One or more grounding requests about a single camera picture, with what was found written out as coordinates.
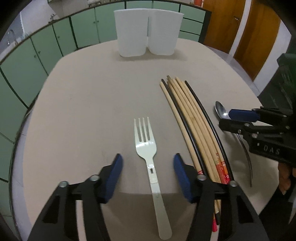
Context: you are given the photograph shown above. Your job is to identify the silver metal spoon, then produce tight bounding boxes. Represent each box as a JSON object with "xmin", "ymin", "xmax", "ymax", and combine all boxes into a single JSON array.
[{"xmin": 215, "ymin": 101, "xmax": 253, "ymax": 187}]

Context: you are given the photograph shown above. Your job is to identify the white plastic fork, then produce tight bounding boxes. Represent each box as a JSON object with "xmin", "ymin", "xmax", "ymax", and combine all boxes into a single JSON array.
[{"xmin": 133, "ymin": 118, "xmax": 172, "ymax": 240}]

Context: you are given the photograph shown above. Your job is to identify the plain wooden chopstick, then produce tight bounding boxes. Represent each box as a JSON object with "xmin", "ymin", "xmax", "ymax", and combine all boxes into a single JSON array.
[{"xmin": 159, "ymin": 81, "xmax": 220, "ymax": 216}]

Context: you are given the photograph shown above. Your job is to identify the light bamboo chopstick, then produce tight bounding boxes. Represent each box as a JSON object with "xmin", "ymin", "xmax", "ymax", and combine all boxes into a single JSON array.
[{"xmin": 171, "ymin": 78, "xmax": 230, "ymax": 184}]

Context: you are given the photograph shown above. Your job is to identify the bamboo chopstick red band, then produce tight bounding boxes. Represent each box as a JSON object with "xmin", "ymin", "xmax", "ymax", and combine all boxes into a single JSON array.
[{"xmin": 177, "ymin": 80, "xmax": 227, "ymax": 184}]

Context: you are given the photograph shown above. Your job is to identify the red patterned bamboo chopstick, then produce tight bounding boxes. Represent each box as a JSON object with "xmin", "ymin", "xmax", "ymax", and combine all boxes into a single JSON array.
[{"xmin": 167, "ymin": 76, "xmax": 216, "ymax": 181}]

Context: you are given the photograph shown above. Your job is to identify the green lower kitchen cabinets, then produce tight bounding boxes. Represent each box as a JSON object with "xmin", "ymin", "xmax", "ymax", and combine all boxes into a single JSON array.
[{"xmin": 1, "ymin": 1, "xmax": 212, "ymax": 217}]

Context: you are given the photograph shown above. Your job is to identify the person's right hand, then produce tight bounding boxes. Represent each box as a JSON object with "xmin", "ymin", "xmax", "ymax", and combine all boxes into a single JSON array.
[{"xmin": 278, "ymin": 163, "xmax": 295, "ymax": 194}]

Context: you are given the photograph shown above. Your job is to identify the brown wooden door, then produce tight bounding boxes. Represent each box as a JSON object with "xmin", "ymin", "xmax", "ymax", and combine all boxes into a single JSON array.
[
  {"xmin": 203, "ymin": 0, "xmax": 246, "ymax": 53},
  {"xmin": 234, "ymin": 1, "xmax": 280, "ymax": 80}
]

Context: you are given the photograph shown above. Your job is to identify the orange thermos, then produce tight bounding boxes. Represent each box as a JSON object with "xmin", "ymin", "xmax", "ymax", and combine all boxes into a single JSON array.
[{"xmin": 194, "ymin": 0, "xmax": 204, "ymax": 8}]

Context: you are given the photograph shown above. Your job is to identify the white twin utensil holder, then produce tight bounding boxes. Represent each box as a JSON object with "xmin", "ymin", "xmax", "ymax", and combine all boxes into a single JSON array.
[{"xmin": 114, "ymin": 8, "xmax": 184, "ymax": 57}]

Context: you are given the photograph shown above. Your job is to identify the chrome sink faucet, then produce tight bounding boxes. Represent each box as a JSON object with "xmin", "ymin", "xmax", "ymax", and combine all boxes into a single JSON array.
[{"xmin": 7, "ymin": 29, "xmax": 18, "ymax": 46}]

